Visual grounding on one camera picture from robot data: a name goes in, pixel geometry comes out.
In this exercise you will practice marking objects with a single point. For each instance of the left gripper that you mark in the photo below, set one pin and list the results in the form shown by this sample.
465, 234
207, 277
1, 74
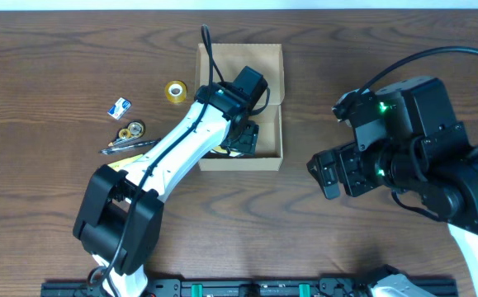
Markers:
247, 139

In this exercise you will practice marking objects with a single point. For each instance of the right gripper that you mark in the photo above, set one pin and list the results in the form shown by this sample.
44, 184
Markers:
343, 173

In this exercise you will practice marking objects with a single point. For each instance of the yellow sticky note pad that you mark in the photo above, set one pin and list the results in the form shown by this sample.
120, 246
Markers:
226, 152

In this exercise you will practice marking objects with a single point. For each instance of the yellow tape roll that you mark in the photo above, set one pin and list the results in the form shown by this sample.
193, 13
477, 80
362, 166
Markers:
176, 91

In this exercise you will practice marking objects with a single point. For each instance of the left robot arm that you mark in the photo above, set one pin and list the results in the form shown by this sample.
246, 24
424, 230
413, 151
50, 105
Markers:
120, 217

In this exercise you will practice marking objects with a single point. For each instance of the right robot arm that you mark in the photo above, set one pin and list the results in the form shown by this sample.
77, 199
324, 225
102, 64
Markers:
408, 139

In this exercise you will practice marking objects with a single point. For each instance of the brown cardboard box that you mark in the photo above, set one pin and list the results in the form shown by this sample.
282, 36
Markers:
266, 59

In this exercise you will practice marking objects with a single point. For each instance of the black pen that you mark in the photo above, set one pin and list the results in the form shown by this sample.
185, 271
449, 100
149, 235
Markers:
113, 150

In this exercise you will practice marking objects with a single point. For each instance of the dark pencil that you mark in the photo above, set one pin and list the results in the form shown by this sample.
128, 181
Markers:
120, 141

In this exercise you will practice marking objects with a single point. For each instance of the correction tape dispenser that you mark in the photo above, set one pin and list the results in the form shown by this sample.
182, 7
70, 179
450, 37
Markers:
133, 130

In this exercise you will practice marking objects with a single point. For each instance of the yellow highlighter marker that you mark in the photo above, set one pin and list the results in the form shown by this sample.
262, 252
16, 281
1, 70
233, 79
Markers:
118, 165

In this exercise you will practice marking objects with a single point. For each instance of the small blue white box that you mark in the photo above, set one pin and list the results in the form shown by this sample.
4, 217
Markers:
119, 108

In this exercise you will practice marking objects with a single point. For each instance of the black mounting rail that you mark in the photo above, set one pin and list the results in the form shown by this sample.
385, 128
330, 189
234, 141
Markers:
217, 288

